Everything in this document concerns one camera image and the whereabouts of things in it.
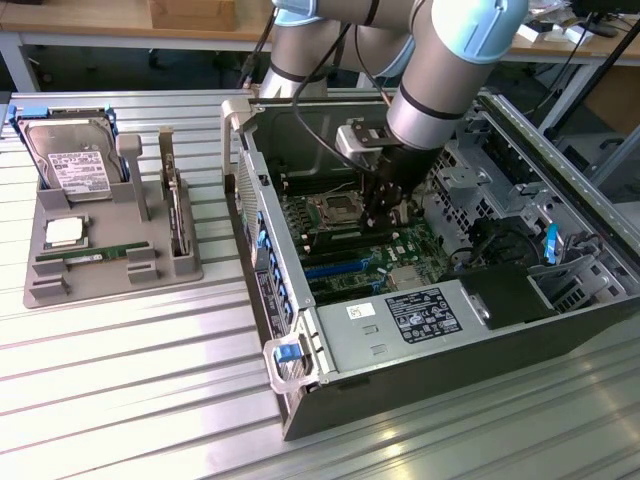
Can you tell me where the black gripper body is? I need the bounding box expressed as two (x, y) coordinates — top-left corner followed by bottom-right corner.
(370, 141), (443, 202)

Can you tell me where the green RAM stick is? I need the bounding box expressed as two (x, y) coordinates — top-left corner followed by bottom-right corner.
(35, 241), (151, 264)

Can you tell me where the green motherboard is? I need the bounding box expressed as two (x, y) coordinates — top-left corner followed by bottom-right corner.
(279, 172), (464, 307)

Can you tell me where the CPU socket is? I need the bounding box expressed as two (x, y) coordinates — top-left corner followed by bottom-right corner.
(306, 192), (362, 226)

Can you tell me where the open grey PC case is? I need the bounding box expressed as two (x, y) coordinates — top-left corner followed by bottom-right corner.
(220, 87), (640, 442)

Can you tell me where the blue expansion slot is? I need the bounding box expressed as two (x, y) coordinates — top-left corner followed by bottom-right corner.
(303, 260), (362, 281)

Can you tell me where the grey power supply unit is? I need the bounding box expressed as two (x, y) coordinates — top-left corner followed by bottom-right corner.
(315, 279), (489, 376)

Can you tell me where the black fan shroud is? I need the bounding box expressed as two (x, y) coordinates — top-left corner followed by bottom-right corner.
(439, 262), (559, 331)

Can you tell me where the blue drive bay latch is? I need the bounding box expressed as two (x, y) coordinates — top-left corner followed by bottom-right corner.
(542, 223), (561, 264)

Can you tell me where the wooden desk with clutter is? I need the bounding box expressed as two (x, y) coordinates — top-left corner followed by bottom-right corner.
(499, 0), (640, 66)

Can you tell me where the grey parts rack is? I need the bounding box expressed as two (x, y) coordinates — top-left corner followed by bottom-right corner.
(22, 133), (205, 309)

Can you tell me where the hard disk with blue carrier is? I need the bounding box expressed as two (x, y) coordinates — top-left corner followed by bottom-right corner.
(7, 103), (121, 203)

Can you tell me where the silver CPU chip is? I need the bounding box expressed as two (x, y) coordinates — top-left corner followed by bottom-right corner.
(44, 216), (90, 248)

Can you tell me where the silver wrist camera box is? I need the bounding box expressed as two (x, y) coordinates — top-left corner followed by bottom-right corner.
(335, 118), (392, 174)

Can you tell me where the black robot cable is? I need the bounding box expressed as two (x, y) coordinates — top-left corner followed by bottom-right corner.
(292, 22), (396, 174)

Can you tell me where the graphics card with metal bracket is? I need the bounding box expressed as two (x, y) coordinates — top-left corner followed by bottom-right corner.
(158, 126), (193, 257)

